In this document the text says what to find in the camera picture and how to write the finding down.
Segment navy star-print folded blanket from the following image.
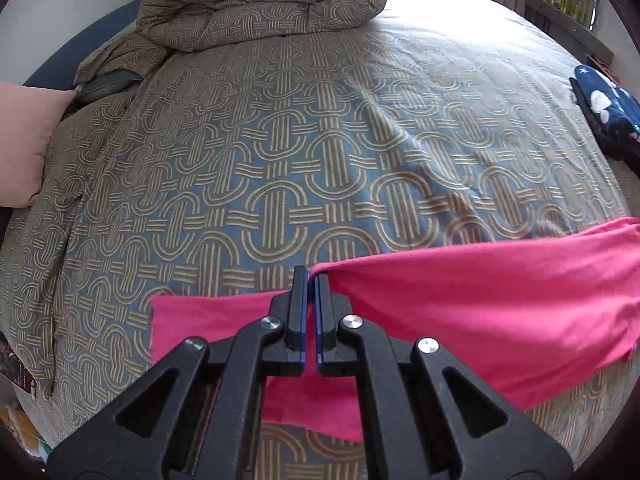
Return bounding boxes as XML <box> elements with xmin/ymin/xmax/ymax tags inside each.
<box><xmin>570</xmin><ymin>64</ymin><xmax>640</xmax><ymax>176</ymax></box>

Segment patterned blue-gold bedspread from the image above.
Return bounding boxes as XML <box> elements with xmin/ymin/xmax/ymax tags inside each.
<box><xmin>0</xmin><ymin>0</ymin><xmax>640</xmax><ymax>480</ymax></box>

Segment folded patterned comforter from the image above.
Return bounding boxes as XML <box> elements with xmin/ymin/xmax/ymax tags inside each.
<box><xmin>75</xmin><ymin>0</ymin><xmax>387</xmax><ymax>84</ymax></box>

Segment pink pillow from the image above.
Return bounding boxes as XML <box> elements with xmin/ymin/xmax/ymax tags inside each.
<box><xmin>0</xmin><ymin>81</ymin><xmax>76</xmax><ymax>209</ymax></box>

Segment dark blue headboard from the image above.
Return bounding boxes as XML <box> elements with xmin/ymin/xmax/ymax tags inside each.
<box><xmin>24</xmin><ymin>0</ymin><xmax>142</xmax><ymax>91</ymax></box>

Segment grey vanity desk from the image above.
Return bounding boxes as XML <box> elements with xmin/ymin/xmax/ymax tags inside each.
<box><xmin>524</xmin><ymin>0</ymin><xmax>614</xmax><ymax>66</ymax></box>

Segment pink fleece pants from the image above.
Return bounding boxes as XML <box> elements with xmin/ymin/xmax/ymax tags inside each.
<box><xmin>151</xmin><ymin>217</ymin><xmax>639</xmax><ymax>441</ymax></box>

